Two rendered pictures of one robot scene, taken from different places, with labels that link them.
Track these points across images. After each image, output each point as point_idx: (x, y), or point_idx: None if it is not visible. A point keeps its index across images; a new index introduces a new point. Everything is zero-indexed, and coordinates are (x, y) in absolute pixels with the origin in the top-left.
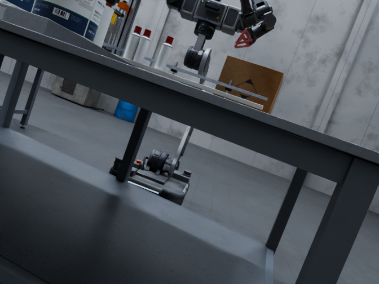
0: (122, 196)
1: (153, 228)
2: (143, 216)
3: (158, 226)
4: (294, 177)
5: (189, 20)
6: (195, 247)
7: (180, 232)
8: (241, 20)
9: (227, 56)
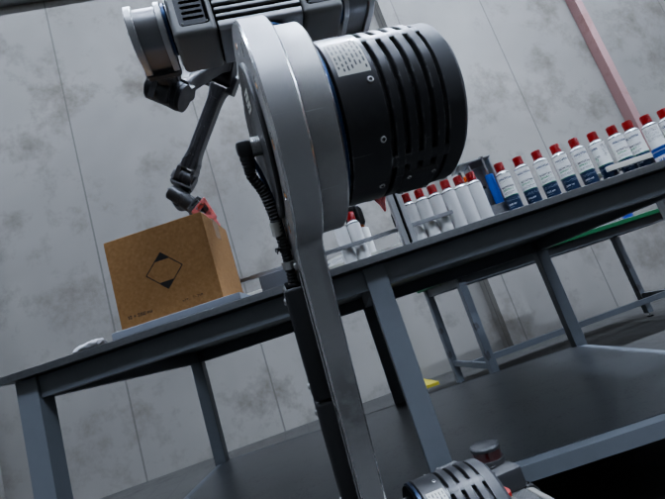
0: (380, 467)
1: (306, 472)
2: (327, 473)
3: (301, 478)
4: (60, 434)
5: (317, 18)
6: (249, 492)
7: (273, 492)
8: (188, 100)
9: (226, 232)
